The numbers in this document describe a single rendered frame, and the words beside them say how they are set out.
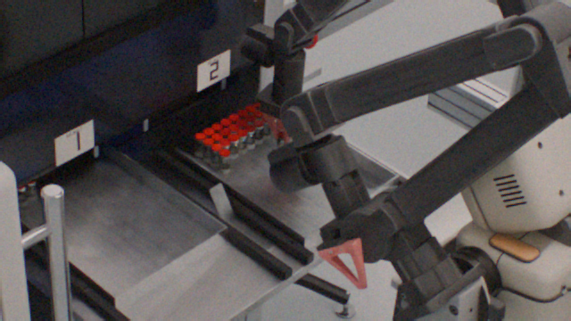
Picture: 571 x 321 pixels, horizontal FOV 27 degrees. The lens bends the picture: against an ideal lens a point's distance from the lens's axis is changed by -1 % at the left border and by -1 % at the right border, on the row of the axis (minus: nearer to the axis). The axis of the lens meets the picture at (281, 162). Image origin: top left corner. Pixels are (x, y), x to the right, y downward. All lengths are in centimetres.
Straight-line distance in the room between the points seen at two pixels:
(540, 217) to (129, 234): 82
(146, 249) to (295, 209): 29
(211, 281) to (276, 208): 23
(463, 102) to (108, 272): 139
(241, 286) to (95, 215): 32
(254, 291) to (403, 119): 199
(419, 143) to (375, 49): 55
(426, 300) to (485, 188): 18
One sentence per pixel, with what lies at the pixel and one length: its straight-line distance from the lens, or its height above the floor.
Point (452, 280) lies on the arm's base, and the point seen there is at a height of 122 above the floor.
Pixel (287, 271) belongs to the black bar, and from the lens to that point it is 208.
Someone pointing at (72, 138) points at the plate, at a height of 103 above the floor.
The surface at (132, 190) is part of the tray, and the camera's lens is 226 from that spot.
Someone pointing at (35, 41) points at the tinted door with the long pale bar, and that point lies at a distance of 199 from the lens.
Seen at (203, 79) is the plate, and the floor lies 101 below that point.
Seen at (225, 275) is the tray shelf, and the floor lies 88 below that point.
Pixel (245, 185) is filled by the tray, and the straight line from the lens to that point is 227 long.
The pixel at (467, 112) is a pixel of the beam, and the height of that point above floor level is 49.
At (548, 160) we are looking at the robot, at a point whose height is 135.
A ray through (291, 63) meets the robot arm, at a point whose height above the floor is 111.
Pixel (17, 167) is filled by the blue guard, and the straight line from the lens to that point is 209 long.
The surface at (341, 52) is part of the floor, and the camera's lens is 427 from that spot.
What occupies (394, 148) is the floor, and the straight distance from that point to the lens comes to 385.
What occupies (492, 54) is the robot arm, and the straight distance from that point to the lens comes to 144.
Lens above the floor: 234
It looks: 39 degrees down
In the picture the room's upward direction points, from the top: 4 degrees clockwise
